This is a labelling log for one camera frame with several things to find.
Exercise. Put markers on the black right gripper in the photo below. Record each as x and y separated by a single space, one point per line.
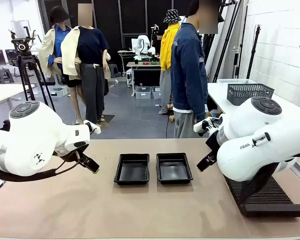
212 143

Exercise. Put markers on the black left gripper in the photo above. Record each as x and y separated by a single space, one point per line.
72 156

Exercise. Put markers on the black ESD tray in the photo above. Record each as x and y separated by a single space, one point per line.
131 170
174 169

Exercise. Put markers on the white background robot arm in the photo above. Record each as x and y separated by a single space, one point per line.
141 42

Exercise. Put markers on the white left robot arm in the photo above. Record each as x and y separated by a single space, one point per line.
27 140

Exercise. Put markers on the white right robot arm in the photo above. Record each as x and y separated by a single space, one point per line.
252 160

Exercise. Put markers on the black slotted board rack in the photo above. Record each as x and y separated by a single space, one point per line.
270 200

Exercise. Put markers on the grey woven plastic basket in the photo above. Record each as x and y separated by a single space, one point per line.
250 93

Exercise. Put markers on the clear storage bin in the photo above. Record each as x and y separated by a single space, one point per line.
156 93
143 93

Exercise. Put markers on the person in denim jacket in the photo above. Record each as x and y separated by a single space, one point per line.
187 75

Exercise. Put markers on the grey step stool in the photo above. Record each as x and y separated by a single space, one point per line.
114 70

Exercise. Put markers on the background work table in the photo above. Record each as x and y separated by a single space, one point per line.
142 64

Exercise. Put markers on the mannequin in navy t-shirt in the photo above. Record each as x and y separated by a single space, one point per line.
90 50

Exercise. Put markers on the black light stand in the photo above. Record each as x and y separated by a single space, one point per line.
253 50

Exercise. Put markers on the black step stool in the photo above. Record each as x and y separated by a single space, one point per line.
5 75

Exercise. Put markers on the mannequin in yellow hoodie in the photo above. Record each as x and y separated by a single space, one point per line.
168 45

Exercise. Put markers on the mannequin in blue shirt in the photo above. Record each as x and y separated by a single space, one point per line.
57 42

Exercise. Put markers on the patterned bucket hat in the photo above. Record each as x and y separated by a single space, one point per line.
172 16

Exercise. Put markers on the black brimmed hat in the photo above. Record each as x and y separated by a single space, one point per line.
58 15

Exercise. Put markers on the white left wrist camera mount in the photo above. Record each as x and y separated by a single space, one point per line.
93 127

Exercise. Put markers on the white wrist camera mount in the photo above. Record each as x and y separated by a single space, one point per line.
93 127
202 126

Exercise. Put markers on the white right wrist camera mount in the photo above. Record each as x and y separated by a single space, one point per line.
202 126

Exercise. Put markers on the black camera tripod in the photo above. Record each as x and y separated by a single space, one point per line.
27 67

